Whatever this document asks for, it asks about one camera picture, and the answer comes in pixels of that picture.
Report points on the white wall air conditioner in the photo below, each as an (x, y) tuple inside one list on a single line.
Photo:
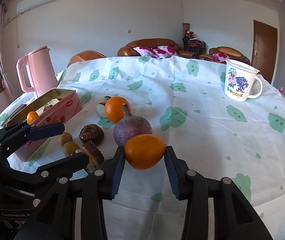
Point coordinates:
[(27, 5)]

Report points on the pink floral cushion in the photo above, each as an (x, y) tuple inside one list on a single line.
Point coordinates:
[(163, 52), (145, 51)]

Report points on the pink electric kettle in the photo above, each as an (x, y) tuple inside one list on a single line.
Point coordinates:
[(40, 72)]

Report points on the brown leather chair back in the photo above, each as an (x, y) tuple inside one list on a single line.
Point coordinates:
[(85, 56)]

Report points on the dark chocolate muffin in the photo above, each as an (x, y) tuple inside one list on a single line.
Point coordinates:
[(91, 132)]

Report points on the brown leather sofa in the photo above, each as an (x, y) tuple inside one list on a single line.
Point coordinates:
[(128, 49)]

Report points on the brown leather armchair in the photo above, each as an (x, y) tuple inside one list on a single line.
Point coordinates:
[(231, 52)]

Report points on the white cartoon mug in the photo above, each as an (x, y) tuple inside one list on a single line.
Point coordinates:
[(239, 81)]

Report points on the armchair floral cushion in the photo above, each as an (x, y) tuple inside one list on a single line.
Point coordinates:
[(220, 57)]

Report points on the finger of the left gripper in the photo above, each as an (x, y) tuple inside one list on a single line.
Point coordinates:
[(15, 136), (56, 169)]

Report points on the small orange in tin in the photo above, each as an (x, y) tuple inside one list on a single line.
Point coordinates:
[(31, 117)]

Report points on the brown wooden door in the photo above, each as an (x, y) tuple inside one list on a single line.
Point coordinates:
[(264, 49)]

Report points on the printed paper in tin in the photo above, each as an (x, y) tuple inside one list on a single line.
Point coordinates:
[(47, 106)]

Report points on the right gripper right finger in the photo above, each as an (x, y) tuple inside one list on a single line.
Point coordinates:
[(189, 185)]

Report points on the layered cake roll slice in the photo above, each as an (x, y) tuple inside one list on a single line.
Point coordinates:
[(96, 159)]

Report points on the cream cake roll piece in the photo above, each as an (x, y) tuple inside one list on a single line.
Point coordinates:
[(100, 108)]

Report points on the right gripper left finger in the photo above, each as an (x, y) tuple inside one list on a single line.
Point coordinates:
[(102, 184)]

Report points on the large orange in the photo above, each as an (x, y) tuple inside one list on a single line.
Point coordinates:
[(144, 151)]

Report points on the black stacked chairs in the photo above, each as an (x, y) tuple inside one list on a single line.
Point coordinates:
[(191, 42)]

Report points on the pink metal tin box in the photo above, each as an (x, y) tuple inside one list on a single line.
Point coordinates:
[(68, 106)]

